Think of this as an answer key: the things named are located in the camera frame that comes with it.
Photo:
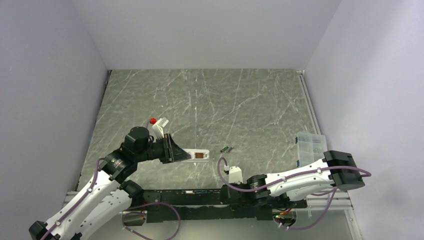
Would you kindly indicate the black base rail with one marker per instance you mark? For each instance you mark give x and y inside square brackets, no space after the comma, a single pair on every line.
[197,204]

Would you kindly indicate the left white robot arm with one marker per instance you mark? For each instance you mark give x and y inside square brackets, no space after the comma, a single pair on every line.
[109,191]

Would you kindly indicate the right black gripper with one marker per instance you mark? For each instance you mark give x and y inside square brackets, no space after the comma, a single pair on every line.
[240,204]

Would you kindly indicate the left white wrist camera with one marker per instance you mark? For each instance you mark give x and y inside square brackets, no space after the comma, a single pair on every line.
[157,126]

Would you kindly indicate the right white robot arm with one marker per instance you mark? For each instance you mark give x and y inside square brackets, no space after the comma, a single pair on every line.
[336,170]

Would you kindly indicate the white remote control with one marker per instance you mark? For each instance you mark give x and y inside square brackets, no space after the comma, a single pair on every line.
[197,155]

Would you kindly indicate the clear plastic organizer box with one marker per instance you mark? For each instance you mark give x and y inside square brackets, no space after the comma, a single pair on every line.
[310,148]

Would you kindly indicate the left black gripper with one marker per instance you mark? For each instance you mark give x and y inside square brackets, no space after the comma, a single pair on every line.
[172,152]

